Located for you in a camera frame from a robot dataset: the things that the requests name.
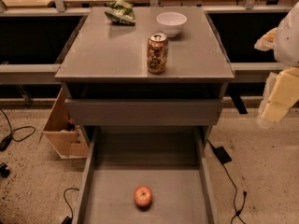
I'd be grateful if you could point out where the grey drawer cabinet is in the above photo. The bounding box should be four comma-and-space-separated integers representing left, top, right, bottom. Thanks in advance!
55, 7, 234, 140

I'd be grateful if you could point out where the cardboard box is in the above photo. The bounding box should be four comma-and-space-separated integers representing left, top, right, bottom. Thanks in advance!
42, 90, 89, 159

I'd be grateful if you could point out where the grey metal rail right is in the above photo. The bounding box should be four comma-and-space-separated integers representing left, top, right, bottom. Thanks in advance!
231, 63, 284, 83

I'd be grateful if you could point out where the red apple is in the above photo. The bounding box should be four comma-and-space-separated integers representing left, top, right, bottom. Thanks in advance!
134, 186, 152, 207

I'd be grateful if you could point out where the closed grey top drawer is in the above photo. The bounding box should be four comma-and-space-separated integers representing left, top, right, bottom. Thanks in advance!
65, 99, 222, 126

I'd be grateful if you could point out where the black cable near drawer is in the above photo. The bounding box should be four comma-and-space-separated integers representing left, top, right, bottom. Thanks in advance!
61, 188, 80, 224

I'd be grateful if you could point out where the open grey middle drawer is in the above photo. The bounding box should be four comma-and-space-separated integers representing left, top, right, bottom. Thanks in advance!
73, 128, 220, 224

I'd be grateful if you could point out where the grey metal rail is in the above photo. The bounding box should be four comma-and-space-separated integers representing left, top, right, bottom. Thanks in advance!
231, 63, 284, 83
0, 64, 60, 85

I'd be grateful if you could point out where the black power adapter with cable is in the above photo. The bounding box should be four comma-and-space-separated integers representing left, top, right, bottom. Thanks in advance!
207, 141, 247, 224

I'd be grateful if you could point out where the white bowl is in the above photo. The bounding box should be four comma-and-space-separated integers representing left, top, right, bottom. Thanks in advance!
156, 12, 187, 37

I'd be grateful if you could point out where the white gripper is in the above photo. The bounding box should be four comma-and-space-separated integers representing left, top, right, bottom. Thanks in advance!
254, 2, 299, 122

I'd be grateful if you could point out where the green chip bag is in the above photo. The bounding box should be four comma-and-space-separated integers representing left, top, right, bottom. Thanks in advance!
105, 0, 135, 26

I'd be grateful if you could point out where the grey metal rail left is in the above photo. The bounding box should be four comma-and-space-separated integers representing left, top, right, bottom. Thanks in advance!
0, 64, 60, 85

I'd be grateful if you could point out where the brown soda can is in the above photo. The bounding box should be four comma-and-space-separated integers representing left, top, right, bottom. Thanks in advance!
147, 33, 168, 74

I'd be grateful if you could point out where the black cable left floor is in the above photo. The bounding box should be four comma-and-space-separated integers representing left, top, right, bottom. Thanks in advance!
0, 108, 36, 151

